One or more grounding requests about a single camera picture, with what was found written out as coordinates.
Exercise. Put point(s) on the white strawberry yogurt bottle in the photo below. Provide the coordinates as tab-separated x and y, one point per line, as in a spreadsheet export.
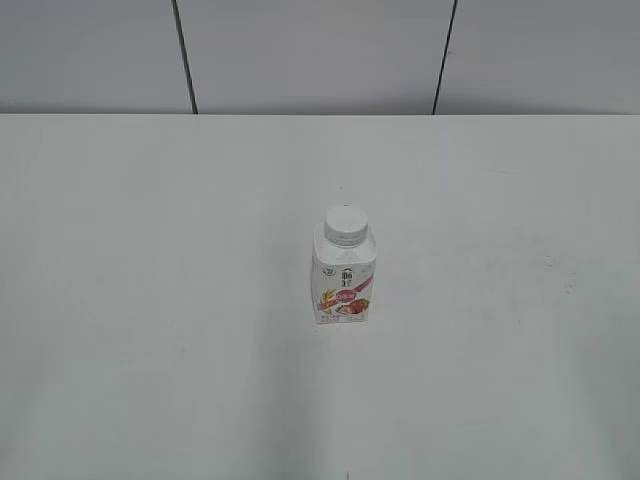
342	279

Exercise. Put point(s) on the white plastic bottle cap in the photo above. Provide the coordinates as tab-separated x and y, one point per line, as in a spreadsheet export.
346	225

